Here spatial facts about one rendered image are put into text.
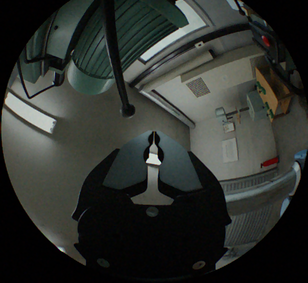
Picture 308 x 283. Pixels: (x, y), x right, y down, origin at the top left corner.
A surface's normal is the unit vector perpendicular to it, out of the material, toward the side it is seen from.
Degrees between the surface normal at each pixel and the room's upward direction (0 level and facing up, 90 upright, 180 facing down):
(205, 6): 90
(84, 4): 90
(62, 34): 90
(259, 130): 90
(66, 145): 180
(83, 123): 180
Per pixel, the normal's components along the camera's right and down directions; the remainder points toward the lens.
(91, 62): -0.07, 0.91
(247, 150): -0.69, -0.33
